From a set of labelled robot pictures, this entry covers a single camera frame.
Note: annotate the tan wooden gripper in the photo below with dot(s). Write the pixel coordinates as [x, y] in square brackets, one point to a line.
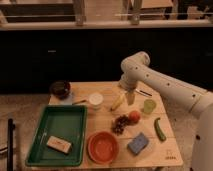
[130, 97]

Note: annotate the yellow banana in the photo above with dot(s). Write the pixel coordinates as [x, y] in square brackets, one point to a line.
[117, 102]

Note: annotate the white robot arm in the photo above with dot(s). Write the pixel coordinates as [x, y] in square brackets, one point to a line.
[198, 101]

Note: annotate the red bowl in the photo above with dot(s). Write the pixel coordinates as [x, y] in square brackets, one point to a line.
[102, 147]

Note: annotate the dark brown bowl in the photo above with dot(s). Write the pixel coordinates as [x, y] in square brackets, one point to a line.
[60, 89]

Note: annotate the green translucent cup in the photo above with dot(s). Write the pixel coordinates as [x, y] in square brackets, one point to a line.
[149, 106]

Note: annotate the red apple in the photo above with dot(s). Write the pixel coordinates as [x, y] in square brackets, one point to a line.
[134, 117]

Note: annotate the dark grape bunch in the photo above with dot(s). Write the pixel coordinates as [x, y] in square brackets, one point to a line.
[119, 124]

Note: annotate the white cup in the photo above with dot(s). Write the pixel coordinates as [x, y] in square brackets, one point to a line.
[95, 100]

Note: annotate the blue sponge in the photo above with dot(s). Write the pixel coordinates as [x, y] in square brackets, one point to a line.
[137, 144]

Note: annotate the small wooden spoon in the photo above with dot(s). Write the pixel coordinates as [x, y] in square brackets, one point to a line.
[79, 102]

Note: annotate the green cucumber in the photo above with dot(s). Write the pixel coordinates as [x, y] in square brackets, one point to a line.
[158, 130]

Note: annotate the green plastic tray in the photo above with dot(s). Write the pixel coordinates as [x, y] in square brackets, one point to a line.
[67, 122]

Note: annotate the tan sponge block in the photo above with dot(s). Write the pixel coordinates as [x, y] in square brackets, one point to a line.
[59, 144]

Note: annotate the black stand post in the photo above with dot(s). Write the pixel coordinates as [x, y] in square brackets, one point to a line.
[11, 127]

